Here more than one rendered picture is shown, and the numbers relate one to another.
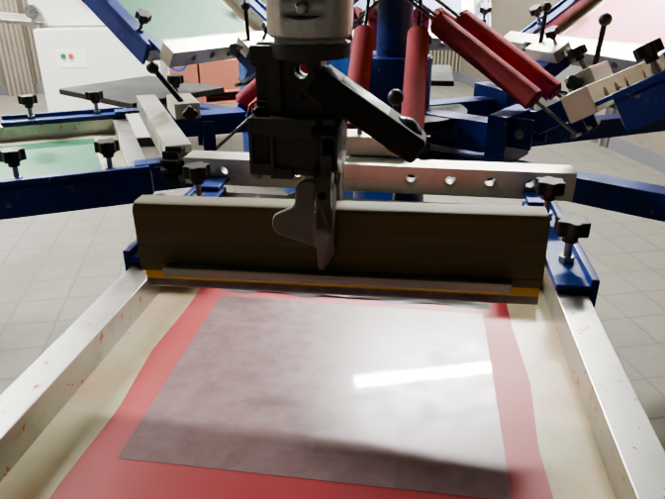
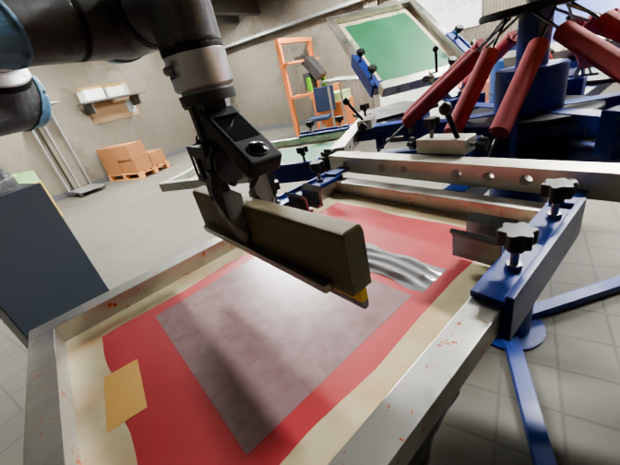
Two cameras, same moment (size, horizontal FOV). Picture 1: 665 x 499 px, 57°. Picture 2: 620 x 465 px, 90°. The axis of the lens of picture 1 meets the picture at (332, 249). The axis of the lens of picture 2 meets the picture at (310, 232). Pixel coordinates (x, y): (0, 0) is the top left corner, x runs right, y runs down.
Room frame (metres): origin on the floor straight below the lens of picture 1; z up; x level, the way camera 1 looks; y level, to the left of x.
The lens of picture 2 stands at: (0.32, -0.37, 1.28)
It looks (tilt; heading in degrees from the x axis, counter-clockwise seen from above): 27 degrees down; 47
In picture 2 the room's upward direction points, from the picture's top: 14 degrees counter-clockwise
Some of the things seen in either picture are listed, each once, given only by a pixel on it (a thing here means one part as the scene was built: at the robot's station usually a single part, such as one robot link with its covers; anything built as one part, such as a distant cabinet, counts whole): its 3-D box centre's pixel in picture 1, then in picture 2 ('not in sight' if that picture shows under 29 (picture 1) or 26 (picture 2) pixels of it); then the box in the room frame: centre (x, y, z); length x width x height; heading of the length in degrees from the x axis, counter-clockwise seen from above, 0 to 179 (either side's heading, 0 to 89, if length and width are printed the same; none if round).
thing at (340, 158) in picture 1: (302, 109); (220, 138); (0.57, 0.03, 1.23); 0.09 x 0.08 x 0.12; 82
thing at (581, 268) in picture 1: (551, 253); (533, 255); (0.80, -0.32, 0.98); 0.30 x 0.05 x 0.07; 172
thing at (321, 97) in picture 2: not in sight; (319, 114); (5.29, 3.86, 0.49); 0.57 x 0.54 x 0.98; 7
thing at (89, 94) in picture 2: not in sight; (90, 95); (2.87, 8.21, 1.86); 0.44 x 0.36 x 0.25; 10
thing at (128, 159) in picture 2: not in sight; (133, 159); (2.94, 7.72, 0.38); 1.29 x 0.92 x 0.76; 100
